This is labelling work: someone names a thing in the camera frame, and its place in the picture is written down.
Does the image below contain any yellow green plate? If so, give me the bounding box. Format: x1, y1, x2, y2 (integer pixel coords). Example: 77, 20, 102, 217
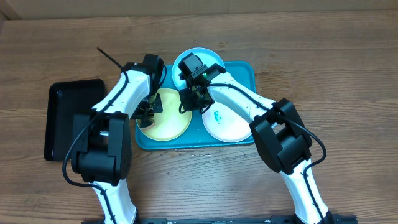
139, 88, 192, 141

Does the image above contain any white plate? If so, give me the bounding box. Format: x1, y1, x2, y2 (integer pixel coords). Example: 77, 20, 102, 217
202, 102, 251, 143

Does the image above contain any light blue plate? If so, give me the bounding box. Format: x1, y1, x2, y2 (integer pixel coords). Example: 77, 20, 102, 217
172, 47, 225, 90

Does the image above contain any black orange sponge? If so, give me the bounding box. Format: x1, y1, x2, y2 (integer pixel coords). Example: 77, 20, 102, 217
137, 117, 155, 130

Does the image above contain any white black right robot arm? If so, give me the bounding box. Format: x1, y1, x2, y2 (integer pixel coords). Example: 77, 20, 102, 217
174, 50, 333, 223

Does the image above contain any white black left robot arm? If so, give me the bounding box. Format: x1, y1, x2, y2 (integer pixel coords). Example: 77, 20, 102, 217
62, 54, 167, 223

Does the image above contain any teal plastic serving tray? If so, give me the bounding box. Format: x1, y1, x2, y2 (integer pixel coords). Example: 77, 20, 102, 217
135, 61, 256, 150

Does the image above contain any black rectangular tray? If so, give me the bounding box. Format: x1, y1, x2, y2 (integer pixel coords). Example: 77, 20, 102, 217
44, 79, 106, 161

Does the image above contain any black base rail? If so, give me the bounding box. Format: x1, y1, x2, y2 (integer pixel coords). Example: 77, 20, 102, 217
81, 214, 358, 224

